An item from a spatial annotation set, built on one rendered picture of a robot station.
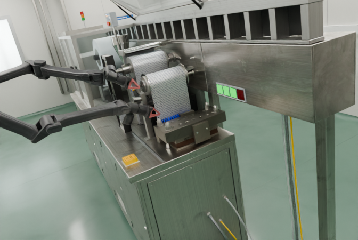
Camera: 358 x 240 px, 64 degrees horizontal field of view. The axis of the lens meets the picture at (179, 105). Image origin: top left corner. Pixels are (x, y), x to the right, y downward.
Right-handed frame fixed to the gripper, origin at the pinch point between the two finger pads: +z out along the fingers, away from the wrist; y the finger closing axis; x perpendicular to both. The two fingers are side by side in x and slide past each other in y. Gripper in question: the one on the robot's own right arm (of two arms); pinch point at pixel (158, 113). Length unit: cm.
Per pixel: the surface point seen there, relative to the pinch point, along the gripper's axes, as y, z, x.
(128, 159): 11.4, -15.5, -26.4
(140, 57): -26.5, -11.1, 29.9
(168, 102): 0.3, 4.1, 8.2
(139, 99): -8.0, -10.9, 4.9
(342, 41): 84, 24, 53
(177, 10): -14, -1, 64
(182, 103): 0.3, 14.0, 9.7
